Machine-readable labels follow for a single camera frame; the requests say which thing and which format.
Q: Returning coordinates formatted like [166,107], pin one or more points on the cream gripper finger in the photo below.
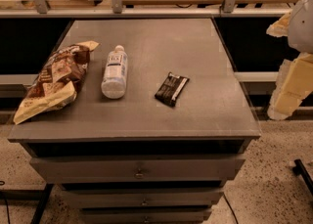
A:
[280,27]
[293,84]

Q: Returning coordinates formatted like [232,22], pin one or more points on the brown chip bag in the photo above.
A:
[58,82]

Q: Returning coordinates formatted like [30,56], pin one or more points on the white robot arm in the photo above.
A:
[300,36]

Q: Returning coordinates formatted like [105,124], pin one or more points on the black metal floor stand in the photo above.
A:
[300,170]

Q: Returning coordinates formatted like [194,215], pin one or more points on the black snack bar wrapper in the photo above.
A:
[171,88]

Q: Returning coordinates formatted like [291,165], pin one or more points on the grey drawer cabinet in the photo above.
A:
[135,160]

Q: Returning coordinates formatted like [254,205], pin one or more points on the black table leg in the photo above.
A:
[39,196]

